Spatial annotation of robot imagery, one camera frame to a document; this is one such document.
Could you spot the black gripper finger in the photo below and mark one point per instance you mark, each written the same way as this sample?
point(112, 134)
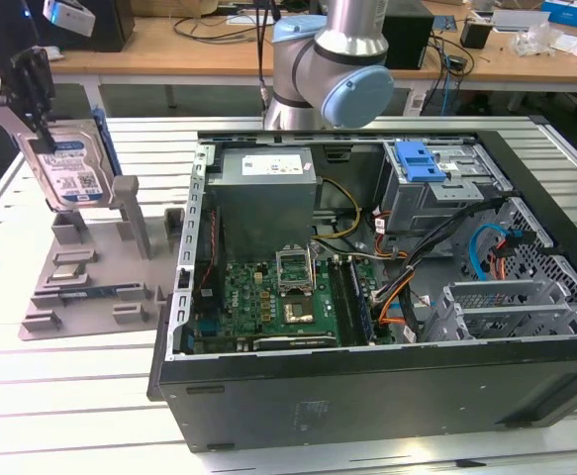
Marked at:
point(33, 84)

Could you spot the hard disk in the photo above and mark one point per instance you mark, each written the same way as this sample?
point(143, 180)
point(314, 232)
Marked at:
point(70, 170)

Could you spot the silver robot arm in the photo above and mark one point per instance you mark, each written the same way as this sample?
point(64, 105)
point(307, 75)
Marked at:
point(337, 74)

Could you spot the metal disk bay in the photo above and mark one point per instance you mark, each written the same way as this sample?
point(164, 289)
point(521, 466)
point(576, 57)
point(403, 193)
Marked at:
point(496, 312)

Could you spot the crumpled white paper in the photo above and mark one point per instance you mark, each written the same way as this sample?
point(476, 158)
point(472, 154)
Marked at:
point(54, 54)

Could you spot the black computer tower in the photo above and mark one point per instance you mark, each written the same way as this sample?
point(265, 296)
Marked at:
point(115, 25)

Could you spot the wooden desk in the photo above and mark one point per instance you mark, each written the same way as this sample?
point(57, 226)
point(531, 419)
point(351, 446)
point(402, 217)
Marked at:
point(169, 59)
point(515, 69)

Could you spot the silver CPU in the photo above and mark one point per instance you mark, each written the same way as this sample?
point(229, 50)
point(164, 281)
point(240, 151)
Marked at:
point(70, 273)

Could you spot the grey parts rack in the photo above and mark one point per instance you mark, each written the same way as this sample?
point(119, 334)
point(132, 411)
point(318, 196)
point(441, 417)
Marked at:
point(100, 314)

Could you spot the grey power supply unit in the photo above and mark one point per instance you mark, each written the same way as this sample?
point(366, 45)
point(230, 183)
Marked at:
point(263, 208)

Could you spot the green motherboard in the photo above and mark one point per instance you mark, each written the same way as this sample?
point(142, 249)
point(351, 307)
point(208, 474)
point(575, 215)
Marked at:
point(248, 302)

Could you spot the CPU socket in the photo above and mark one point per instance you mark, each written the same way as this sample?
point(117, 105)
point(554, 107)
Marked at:
point(299, 309)

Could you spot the black graphics card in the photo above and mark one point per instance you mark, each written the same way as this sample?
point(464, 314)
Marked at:
point(293, 341)

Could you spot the black RAM slot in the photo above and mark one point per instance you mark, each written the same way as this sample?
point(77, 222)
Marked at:
point(340, 302)

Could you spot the black desktop box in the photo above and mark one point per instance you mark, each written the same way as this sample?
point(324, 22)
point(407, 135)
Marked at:
point(409, 39)

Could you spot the blue drive latch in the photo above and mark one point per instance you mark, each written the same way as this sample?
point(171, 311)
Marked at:
point(416, 161)

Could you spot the installed RAM stick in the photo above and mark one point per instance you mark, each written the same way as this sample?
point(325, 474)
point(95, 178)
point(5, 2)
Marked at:
point(362, 307)

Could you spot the metal drive cage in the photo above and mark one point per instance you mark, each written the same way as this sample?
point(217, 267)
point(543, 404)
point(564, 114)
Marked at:
point(426, 203)

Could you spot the small black cube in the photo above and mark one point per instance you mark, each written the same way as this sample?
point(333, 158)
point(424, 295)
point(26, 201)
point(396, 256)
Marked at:
point(476, 34)

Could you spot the black PC case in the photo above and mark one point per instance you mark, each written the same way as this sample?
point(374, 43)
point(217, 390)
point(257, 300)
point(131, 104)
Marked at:
point(367, 396)

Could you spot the clear plastic bag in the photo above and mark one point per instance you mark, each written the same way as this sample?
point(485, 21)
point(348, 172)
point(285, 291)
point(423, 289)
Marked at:
point(535, 42)

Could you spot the blue cardboard box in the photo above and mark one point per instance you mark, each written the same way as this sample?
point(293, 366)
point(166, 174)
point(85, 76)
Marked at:
point(567, 11)

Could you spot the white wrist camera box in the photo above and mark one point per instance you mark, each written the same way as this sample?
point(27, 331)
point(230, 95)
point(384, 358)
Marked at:
point(70, 15)

